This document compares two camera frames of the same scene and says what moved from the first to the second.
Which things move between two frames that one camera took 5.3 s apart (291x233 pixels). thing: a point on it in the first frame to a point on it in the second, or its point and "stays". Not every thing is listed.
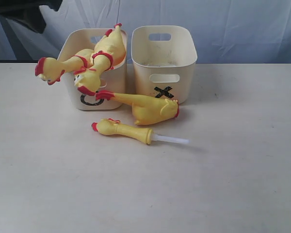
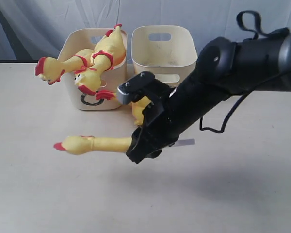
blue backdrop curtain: x=224 y=31 stays
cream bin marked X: x=164 y=58 stays
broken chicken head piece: x=110 y=126 to x=73 y=145
